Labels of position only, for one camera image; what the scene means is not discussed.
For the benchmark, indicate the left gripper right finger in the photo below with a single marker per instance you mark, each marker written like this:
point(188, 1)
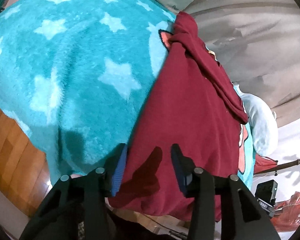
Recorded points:
point(242, 215)

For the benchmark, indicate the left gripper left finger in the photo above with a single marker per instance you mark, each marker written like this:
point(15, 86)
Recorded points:
point(79, 200)

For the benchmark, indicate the dark red sweater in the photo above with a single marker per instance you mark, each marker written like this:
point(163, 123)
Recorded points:
point(193, 104)

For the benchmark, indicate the black device on floor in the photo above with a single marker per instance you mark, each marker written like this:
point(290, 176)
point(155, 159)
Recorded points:
point(266, 196)

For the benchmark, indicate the red plastic bag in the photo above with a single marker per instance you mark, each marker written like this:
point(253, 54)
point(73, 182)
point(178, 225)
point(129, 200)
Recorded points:
point(286, 216)

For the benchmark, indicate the light blue plush pillow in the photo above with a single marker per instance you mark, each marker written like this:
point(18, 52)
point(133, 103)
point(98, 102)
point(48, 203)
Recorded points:
point(263, 125)

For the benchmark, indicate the turquoise cartoon fleece blanket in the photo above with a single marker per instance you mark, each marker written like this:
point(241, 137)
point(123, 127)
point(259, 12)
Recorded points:
point(76, 74)

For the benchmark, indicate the beige curtain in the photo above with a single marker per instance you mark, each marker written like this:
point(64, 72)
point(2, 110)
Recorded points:
point(258, 44)

